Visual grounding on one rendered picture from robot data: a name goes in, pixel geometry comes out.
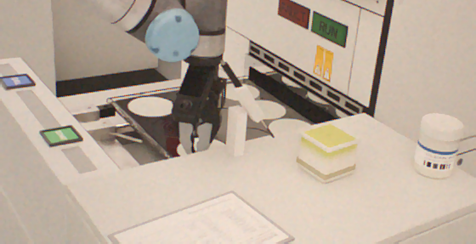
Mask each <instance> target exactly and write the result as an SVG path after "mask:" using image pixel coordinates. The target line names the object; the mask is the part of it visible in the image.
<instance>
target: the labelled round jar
mask: <svg viewBox="0 0 476 244"><path fill-rule="evenodd" d="M463 127H464V125H463V123H462V122H461V121H459V120H458V119H456V118H455V117H453V116H448V115H445V114H439V113H432V114H427V115H426V116H424V117H423V118H422V125H421V131H420V134H418V138H417V142H416V149H415V155H414V159H413V163H412V166H413V167H414V168H415V170H416V171H417V172H419V173H421V174H423V175H425V176H428V178H431V179H446V178H449V177H450V176H451V174H452V171H453V167H454V165H455V161H456V154H457V150H458V145H459V142H461V137H462V131H463Z"/></svg>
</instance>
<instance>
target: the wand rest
mask: <svg viewBox="0 0 476 244"><path fill-rule="evenodd" d="M231 90H232V91H233V93H234V94H235V96H236V98H237V99H238V100H239V102H240V103H241V106H243V108H244V109H245V110H244V109H243V108H240V106H233V107H229V115H228V127H227V140H226V150H227V151H228V152H229V153H230V154H231V155H232V156H233V157H234V158H236V157H239V156H243V155H244V152H245V143H246V132H247V115H249V117H250V118H251V119H253V121H256V122H259V121H260V120H263V119H264V118H265V116H264V114H263V112H262V111H261V110H260V108H259V107H258V103H257V102H256V100H255V99H254V98H253V97H252V94H251V93H250V91H249V90H248V88H247V86H245V87H240V88H235V86H234V85H233V83H232V87H231Z"/></svg>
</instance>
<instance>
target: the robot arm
mask: <svg viewBox="0 0 476 244"><path fill-rule="evenodd" d="M73 1H75V2H76V3H79V5H80V6H82V7H84V8H85V9H88V10H89V11H91V12H93V13H94V14H96V15H98V16H100V17H102V18H103V19H105V20H106V21H107V22H109V23H111V24H112V25H114V26H116V27H118V28H120V29H121V30H123V31H125V32H126V33H128V34H129V35H131V36H134V37H135V38H136V39H138V40H140V41H141V42H142V43H144V44H145V45H146V47H147V48H148V49H149V50H150V52H152V53H153V54H154V55H155V56H157V57H158V59H159V60H162V61H165V62H179V61H181V60H182V61H183V62H185V63H187V64H189V65H188V68H187V71H186V72H185V75H184V79H183V81H182V83H181V86H180V89H179V91H178V92H177V93H176V94H177V97H176V99H175V100H174V102H173V108H172V121H173V126H174V128H175V132H176V134H177V136H178V138H179V140H180V143H181V145H182V146H183V148H184V151H185V152H186V155H190V153H196V152H199V151H203V150H208V148H209V146H210V145H211V143H212V141H213V139H214V137H215V136H216V134H218V131H219V129H220V127H221V124H222V120H223V118H222V115H221V110H222V109H221V108H223V107H224V104H225V100H226V88H227V78H226V77H220V76H219V75H218V74H219V65H220V64H222V63H221V62H220V60H222V59H223V58H224V51H225V40H226V20H227V7H228V0H73ZM220 81H223V82H220ZM221 94H222V102H221V108H218V107H219V100H220V96H221ZM200 118H201V119H202V121H203V122H201V123H200V124H199V126H198V127H197V133H198V136H199V141H198V142H197V144H196V147H197V150H196V149H195V146H194V144H195V138H194V134H195V129H196V124H197V123H198V122H199V121H200Z"/></svg>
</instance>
